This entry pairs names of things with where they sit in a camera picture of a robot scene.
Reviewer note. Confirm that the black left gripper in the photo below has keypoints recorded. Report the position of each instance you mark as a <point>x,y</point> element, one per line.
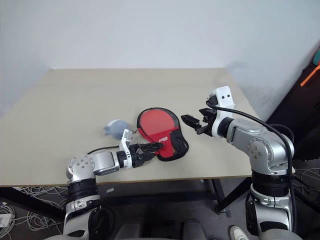
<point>138,157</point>

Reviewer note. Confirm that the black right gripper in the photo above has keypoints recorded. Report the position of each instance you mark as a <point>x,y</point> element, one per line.
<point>208,126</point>

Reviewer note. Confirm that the red black paddle case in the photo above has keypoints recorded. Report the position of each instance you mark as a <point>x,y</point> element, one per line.
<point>172,147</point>

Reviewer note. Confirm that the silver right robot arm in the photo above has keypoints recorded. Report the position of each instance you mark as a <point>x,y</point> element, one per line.
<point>260,150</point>

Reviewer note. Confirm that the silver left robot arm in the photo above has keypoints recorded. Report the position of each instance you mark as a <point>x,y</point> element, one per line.
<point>103,162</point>

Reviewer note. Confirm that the red table tennis paddle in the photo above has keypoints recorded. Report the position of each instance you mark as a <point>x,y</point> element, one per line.
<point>157,121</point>

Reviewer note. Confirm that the grey blue plush toy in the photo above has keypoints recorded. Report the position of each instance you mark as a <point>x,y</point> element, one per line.
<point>117,128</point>

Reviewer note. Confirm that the dark grey rounded shape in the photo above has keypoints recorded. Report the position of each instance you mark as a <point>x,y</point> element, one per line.
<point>195,230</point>

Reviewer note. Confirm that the black panel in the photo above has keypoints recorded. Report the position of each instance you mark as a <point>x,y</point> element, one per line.
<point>297,112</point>

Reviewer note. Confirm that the white shoe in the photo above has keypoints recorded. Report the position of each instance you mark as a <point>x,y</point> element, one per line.
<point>237,232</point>

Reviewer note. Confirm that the teal object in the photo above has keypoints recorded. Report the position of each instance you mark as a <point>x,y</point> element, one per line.
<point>317,56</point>

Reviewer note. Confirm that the white power strip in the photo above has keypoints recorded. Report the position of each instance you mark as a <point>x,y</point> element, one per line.
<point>5,221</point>

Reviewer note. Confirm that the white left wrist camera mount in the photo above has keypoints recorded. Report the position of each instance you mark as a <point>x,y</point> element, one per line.
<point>124,140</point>

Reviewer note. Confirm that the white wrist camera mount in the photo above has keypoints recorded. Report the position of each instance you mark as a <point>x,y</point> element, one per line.
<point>124,140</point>
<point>225,97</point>

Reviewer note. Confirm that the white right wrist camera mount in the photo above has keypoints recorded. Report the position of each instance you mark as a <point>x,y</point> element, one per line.
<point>225,97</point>

